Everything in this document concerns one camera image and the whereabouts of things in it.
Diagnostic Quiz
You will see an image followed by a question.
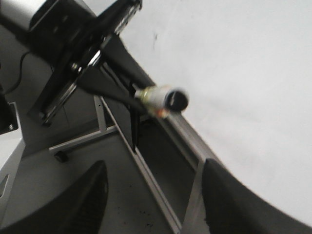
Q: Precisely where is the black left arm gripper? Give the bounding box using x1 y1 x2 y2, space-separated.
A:
27 0 155 125

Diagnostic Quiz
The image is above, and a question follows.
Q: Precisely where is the white whiteboard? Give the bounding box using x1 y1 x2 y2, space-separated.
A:
121 0 312 225

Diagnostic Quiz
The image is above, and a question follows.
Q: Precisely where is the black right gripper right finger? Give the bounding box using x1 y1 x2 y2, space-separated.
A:
202 158 312 234

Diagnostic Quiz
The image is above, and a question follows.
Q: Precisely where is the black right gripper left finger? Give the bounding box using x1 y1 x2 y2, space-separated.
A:
0 160 108 234

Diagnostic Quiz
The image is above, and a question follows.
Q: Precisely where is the white black whiteboard marker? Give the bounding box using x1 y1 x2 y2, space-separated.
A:
135 85 189 118

